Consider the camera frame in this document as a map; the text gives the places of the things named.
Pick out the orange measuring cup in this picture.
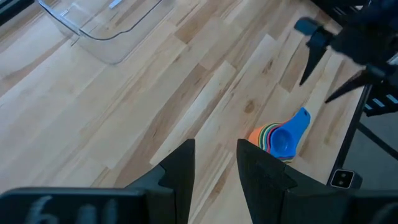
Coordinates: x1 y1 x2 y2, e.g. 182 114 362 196
248 126 268 150

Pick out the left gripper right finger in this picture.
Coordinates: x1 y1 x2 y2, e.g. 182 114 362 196
236 139 299 224

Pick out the green measuring cup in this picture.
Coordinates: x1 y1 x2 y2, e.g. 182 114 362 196
257 123 274 153

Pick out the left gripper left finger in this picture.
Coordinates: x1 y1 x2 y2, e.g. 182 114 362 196
126 139 196 224

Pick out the clear plastic basket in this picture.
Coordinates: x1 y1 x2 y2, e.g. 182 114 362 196
37 0 175 65

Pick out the blue measuring cup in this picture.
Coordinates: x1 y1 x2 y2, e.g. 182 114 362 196
269 107 312 160

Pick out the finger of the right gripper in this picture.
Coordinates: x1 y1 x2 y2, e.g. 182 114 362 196
294 17 335 85
325 64 398 118

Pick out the small table-level camera box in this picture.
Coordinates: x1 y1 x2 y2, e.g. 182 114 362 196
329 169 363 189

